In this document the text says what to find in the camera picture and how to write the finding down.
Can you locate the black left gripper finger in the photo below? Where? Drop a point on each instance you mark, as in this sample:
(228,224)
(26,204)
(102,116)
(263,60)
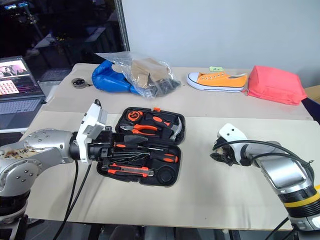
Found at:
(136,138)
(130,157)

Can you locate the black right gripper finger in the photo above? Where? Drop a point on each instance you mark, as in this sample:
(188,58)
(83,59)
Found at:
(217,157)

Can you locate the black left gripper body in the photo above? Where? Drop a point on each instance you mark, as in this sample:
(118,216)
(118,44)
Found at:
(102,147)

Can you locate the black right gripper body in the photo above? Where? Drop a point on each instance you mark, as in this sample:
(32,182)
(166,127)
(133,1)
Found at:
(231,156)

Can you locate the beige masking tape roll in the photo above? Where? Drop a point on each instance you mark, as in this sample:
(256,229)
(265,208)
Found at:
(220,150)

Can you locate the orange black utility knife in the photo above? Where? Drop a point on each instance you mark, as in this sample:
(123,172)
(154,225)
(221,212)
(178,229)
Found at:
(130,170)

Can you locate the short black orange screwdriver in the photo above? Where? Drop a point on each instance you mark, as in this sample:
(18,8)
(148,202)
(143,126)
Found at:
(120,145)

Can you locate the long black orange screwdriver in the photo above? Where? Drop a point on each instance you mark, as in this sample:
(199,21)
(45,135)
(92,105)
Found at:
(165,157)

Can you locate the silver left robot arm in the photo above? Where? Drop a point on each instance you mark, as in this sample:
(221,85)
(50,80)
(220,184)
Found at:
(45,147)

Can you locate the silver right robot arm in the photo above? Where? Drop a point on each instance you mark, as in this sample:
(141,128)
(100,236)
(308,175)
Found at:
(282,167)

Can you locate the black tool case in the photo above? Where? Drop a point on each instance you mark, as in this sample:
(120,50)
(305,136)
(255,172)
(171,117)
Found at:
(165,175)

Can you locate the orange black tape measure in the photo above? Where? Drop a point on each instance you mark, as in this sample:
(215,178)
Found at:
(134,115)

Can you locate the narrow beige table cover sheet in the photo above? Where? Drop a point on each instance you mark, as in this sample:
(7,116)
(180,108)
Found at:
(200,102)

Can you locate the large beige table cover sheet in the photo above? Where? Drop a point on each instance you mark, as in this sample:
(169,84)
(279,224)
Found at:
(175,205)

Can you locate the blue plastic bag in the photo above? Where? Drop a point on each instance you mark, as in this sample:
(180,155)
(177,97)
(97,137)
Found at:
(107,80)

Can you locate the brown cardboard piece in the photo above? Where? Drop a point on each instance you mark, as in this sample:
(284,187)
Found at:
(142,71)

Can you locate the round metal keyring reel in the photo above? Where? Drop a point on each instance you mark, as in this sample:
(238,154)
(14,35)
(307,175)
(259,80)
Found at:
(78,82)

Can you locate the clear plastic bag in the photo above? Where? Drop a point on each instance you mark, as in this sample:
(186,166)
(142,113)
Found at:
(156,71)

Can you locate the orange canvas sneaker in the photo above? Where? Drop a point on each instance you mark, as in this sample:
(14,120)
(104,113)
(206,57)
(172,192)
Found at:
(220,82)

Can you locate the red fabric pouch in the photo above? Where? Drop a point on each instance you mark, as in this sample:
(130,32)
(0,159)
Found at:
(275,85)

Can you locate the small green paper tag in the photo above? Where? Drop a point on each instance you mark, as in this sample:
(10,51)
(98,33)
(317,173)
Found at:
(216,68)

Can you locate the open grey laptop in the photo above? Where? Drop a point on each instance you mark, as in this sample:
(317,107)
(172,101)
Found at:
(17,110)

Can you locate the dark blue chair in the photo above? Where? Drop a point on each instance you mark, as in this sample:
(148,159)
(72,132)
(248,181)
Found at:
(312,107)

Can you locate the brown cardboard box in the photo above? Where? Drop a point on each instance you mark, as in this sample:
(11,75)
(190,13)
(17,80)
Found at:
(313,93)

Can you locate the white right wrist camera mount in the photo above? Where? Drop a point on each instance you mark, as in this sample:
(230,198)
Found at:
(232,132)

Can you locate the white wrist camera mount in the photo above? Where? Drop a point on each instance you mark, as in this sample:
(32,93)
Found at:
(91,122)
(232,132)

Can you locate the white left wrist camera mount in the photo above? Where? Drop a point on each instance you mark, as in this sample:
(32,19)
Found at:
(91,122)

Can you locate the grey window frame post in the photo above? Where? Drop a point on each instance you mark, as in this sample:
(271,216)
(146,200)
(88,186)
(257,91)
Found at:
(123,25)

